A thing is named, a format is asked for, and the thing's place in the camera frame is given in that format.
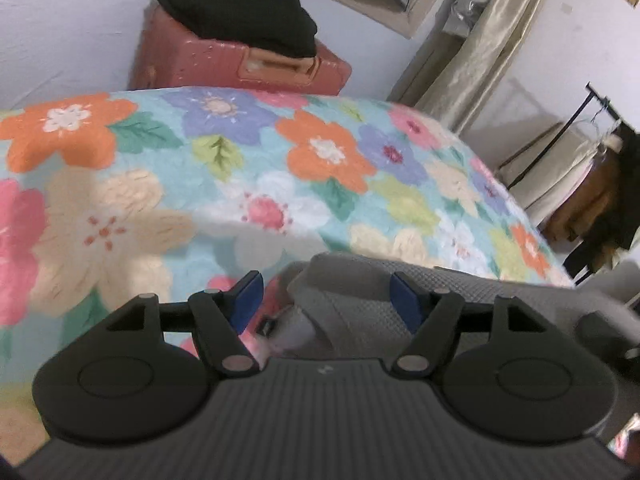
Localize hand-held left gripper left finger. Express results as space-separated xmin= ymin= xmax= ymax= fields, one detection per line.
xmin=102 ymin=270 xmax=265 ymax=377

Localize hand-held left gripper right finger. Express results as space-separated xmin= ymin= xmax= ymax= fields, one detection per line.
xmin=389 ymin=270 xmax=552 ymax=377

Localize grey t-shirt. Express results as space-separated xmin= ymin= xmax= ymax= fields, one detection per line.
xmin=257 ymin=252 xmax=640 ymax=363

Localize black clothes rack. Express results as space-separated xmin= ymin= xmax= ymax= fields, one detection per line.
xmin=497 ymin=82 xmax=640 ymax=286

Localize folded black clothes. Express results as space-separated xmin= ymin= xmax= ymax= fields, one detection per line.
xmin=154 ymin=0 xmax=319 ymax=59

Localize floral bedspread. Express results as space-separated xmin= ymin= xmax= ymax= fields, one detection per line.
xmin=0 ymin=86 xmax=640 ymax=466

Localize brown hanging garment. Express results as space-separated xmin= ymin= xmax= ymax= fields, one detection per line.
xmin=542 ymin=157 xmax=626 ymax=244

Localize black hanging garment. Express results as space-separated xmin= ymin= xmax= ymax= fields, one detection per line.
xmin=565 ymin=122 xmax=640 ymax=284

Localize pink suitcase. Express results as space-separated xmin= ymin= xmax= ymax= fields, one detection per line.
xmin=127 ymin=0 xmax=352 ymax=97

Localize beige curtain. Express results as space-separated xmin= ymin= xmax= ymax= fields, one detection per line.
xmin=387 ymin=0 xmax=566 ymax=136

